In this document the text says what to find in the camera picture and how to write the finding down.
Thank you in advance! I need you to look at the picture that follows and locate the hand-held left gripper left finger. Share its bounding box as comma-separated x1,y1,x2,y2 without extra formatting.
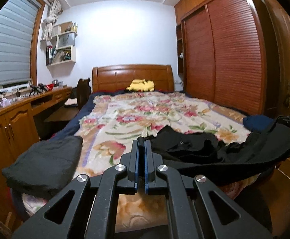
11,140,138,239

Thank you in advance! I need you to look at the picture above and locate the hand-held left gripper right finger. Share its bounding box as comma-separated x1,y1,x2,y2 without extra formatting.
145,140,272,239

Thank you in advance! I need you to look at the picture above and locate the black coat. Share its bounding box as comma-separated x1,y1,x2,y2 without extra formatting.
147,116,290,186

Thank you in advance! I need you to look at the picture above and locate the wooden door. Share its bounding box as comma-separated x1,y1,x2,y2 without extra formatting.
262,0,290,187

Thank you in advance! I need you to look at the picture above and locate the folded dark grey garment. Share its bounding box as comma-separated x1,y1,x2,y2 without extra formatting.
2,136,84,200

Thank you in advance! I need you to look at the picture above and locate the wooden louvered wardrobe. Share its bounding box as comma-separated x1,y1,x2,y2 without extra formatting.
174,0,280,116

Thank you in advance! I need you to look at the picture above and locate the floral blanket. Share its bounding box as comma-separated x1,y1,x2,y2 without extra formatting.
22,91,277,232

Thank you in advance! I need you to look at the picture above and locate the dark office chair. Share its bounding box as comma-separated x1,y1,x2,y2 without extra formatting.
65,78,92,111

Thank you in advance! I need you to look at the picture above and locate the wooden desk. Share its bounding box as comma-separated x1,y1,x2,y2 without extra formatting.
0,86,73,229

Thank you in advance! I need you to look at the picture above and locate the yellow plush toy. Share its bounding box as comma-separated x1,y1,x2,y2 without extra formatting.
125,79,155,92

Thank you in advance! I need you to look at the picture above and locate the wooden bed headboard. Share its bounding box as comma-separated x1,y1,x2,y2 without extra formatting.
92,64,174,94

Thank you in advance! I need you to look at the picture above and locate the black gadget on desk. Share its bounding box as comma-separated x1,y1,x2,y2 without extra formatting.
29,83,47,96

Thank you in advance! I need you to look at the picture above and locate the black binder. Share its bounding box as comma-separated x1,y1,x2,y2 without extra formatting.
46,45,53,65

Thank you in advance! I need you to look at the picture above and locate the white paper bag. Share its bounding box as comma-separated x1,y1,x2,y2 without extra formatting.
58,32,76,49

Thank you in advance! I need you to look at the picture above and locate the tied beige curtain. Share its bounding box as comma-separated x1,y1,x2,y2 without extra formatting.
41,0,63,42

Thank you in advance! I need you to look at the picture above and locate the grey window blind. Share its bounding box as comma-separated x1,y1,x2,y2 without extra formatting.
0,0,42,86

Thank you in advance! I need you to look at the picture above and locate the metal door handle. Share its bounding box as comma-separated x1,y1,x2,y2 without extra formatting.
283,83,290,105

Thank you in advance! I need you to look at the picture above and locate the white wall shelf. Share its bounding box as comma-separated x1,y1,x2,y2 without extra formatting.
46,22,78,67

